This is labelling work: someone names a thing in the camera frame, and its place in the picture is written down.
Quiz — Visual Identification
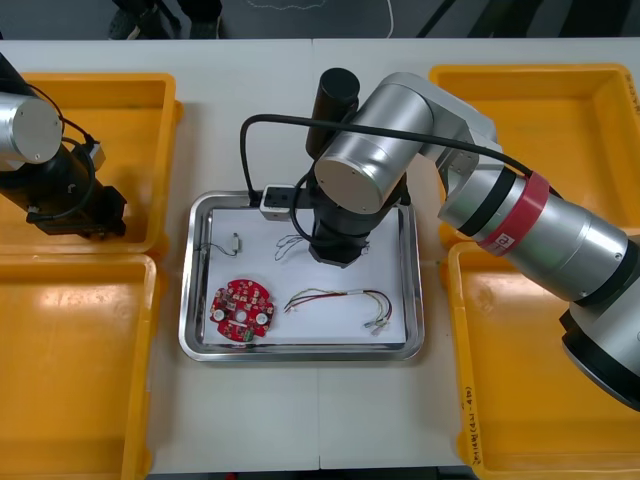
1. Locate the small metal solenoid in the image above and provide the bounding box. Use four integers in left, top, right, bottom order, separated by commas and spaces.
198, 231, 247, 261

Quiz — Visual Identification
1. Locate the steel tray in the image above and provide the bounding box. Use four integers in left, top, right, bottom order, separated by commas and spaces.
177, 189, 427, 364

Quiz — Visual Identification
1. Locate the person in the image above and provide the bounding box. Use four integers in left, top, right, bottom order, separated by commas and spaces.
110, 0, 224, 41

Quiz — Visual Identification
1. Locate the yellow-orange plastic bin with handwriting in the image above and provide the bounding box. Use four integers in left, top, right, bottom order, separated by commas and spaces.
438, 242, 640, 480

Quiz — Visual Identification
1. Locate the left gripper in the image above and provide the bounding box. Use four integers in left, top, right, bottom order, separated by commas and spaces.
38, 185, 128, 242

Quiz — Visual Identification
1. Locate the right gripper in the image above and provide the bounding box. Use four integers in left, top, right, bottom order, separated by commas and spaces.
307, 222, 374, 270

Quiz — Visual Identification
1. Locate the white sheet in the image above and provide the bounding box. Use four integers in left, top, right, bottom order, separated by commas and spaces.
201, 205, 409, 348

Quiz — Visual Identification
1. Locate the white floor cable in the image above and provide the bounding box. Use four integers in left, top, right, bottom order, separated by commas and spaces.
244, 0, 397, 39

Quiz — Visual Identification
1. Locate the red black green-yellow wire harness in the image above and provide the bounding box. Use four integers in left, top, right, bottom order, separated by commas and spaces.
282, 286, 395, 340

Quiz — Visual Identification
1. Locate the round red circuit board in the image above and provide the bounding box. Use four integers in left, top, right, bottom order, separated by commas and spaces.
209, 278, 278, 347

